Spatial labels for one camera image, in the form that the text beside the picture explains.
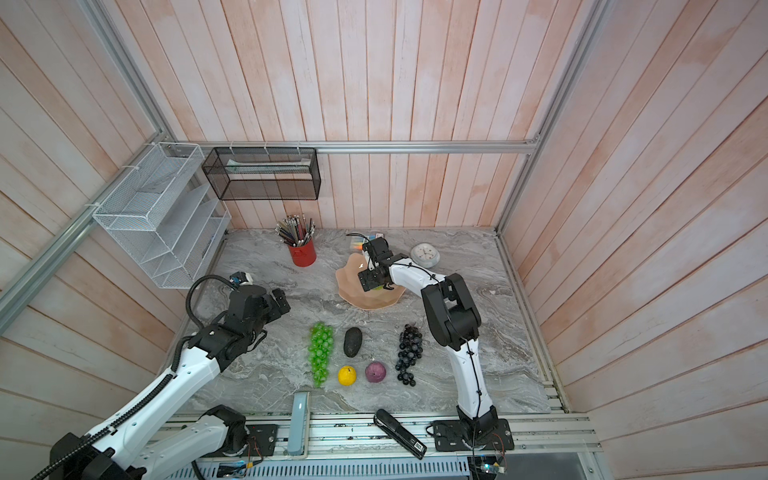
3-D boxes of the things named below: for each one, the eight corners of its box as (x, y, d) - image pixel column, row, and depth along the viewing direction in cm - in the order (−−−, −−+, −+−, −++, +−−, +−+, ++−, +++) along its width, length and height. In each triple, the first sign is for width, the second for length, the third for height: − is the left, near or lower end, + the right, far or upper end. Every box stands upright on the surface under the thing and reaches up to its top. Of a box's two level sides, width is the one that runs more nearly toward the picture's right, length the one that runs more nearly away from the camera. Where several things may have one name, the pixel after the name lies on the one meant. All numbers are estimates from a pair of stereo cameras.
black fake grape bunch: (392, 381, 85) (393, 376, 81) (401, 330, 95) (402, 323, 91) (417, 387, 84) (419, 381, 80) (423, 334, 94) (425, 327, 90)
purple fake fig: (374, 386, 83) (374, 382, 80) (364, 374, 86) (363, 368, 82) (387, 375, 85) (387, 370, 82) (377, 363, 88) (377, 358, 84)
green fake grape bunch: (306, 387, 84) (302, 381, 80) (314, 329, 95) (311, 322, 91) (328, 387, 84) (325, 381, 80) (334, 329, 95) (332, 322, 91)
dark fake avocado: (340, 355, 90) (339, 350, 86) (349, 331, 95) (348, 325, 91) (356, 359, 89) (355, 354, 85) (364, 334, 94) (363, 329, 91)
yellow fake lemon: (338, 385, 84) (337, 380, 80) (339, 370, 86) (338, 365, 83) (356, 385, 84) (355, 380, 80) (356, 370, 86) (355, 365, 83)
